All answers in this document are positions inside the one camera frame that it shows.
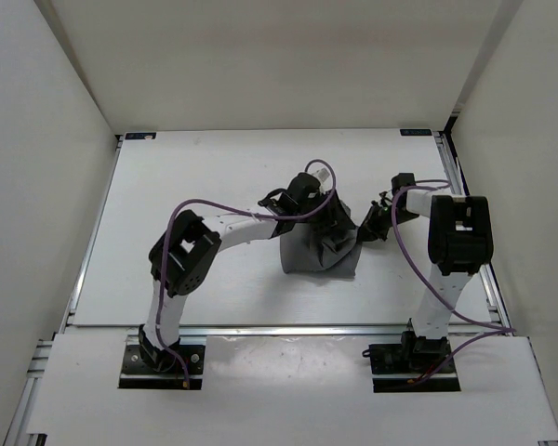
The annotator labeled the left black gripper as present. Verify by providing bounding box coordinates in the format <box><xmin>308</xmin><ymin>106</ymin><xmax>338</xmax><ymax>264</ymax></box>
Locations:
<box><xmin>294</xmin><ymin>188</ymin><xmax>355</xmax><ymax>236</ymax></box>

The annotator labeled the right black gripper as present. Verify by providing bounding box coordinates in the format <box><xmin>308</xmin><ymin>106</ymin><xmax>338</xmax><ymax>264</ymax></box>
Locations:
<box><xmin>350</xmin><ymin>201</ymin><xmax>419</xmax><ymax>243</ymax></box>

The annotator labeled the grey pleated skirt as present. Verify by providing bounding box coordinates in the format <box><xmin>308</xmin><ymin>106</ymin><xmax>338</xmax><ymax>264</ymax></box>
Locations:
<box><xmin>280</xmin><ymin>195</ymin><xmax>362</xmax><ymax>279</ymax></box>

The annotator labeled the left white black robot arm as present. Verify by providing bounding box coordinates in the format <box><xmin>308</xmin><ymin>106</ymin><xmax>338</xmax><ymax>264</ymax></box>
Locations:
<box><xmin>139</xmin><ymin>169</ymin><xmax>356</xmax><ymax>372</ymax></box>

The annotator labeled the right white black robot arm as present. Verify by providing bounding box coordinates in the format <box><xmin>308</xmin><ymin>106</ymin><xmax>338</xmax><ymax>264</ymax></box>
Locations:
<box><xmin>358</xmin><ymin>173</ymin><xmax>494</xmax><ymax>372</ymax></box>

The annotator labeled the right blue corner label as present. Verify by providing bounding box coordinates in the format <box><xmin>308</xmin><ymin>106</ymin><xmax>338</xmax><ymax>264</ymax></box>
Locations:
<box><xmin>400</xmin><ymin>128</ymin><xmax>432</xmax><ymax>137</ymax></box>

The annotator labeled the blue corner label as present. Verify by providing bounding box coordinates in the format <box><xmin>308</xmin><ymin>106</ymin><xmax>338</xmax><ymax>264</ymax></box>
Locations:
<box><xmin>125</xmin><ymin>132</ymin><xmax>156</xmax><ymax>140</ymax></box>
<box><xmin>400</xmin><ymin>128</ymin><xmax>432</xmax><ymax>137</ymax></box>

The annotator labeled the left blue corner label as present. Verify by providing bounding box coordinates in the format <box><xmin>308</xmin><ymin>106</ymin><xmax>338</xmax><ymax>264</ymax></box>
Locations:
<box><xmin>125</xmin><ymin>132</ymin><xmax>156</xmax><ymax>140</ymax></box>

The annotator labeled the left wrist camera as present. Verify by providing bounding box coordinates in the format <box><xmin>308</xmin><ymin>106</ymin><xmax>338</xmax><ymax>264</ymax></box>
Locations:
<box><xmin>258</xmin><ymin>188</ymin><xmax>297</xmax><ymax>216</ymax></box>

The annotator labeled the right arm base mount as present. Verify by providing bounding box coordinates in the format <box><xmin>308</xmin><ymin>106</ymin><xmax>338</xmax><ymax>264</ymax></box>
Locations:
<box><xmin>362</xmin><ymin>330</ymin><xmax>461</xmax><ymax>393</ymax></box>

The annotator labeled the right aluminium frame rail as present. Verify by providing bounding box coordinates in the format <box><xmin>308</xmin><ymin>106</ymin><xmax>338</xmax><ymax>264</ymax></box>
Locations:
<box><xmin>435</xmin><ymin>132</ymin><xmax>512</xmax><ymax>329</ymax></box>

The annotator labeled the aluminium frame rail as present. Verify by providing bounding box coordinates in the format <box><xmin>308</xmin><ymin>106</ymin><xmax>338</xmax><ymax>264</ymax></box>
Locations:
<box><xmin>2</xmin><ymin>134</ymin><xmax>125</xmax><ymax>446</ymax></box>
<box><xmin>435</xmin><ymin>132</ymin><xmax>512</xmax><ymax>329</ymax></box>

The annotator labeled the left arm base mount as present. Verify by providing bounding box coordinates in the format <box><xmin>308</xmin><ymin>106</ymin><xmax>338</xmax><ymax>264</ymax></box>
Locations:
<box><xmin>118</xmin><ymin>341</ymin><xmax>206</xmax><ymax>390</ymax></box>

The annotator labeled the left aluminium frame rail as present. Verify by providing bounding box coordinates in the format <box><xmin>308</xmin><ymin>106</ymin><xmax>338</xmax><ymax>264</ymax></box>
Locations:
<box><xmin>2</xmin><ymin>134</ymin><xmax>125</xmax><ymax>446</ymax></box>

